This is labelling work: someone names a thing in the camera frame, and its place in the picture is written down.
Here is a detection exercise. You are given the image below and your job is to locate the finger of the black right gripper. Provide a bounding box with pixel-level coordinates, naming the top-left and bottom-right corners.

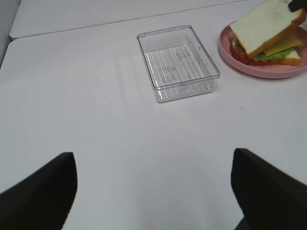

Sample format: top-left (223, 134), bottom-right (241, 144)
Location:
top-left (288, 0), bottom-right (307, 12)

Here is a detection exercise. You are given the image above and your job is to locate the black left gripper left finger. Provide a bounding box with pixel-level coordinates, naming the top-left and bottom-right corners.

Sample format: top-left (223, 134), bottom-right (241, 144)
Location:
top-left (0, 152), bottom-right (78, 230)

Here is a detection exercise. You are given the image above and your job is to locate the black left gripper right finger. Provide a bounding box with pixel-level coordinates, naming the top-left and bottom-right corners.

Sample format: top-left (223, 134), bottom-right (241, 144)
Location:
top-left (231, 148), bottom-right (307, 230)

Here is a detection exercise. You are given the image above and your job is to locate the bread slice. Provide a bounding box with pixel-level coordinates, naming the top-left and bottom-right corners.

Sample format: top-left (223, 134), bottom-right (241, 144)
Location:
top-left (230, 37), bottom-right (301, 67)
top-left (229, 0), bottom-right (307, 58)

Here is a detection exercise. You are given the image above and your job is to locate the yellow cheese slice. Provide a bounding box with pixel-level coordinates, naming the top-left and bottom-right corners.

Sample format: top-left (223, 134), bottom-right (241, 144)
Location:
top-left (263, 35), bottom-right (304, 56)

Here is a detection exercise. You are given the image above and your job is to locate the green lettuce leaf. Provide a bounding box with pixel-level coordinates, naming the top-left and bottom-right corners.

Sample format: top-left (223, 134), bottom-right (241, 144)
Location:
top-left (234, 37), bottom-right (295, 62)

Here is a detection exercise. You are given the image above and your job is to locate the bacon strip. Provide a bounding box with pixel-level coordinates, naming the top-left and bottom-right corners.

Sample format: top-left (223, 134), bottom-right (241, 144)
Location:
top-left (295, 43), bottom-right (307, 50)

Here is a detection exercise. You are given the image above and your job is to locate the pink round plate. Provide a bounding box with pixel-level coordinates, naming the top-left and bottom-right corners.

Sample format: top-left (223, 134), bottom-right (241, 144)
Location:
top-left (218, 25), bottom-right (307, 79)

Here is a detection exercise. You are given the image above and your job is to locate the left clear plastic tray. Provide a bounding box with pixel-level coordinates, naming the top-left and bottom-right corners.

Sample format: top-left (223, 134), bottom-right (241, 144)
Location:
top-left (137, 25), bottom-right (220, 103)

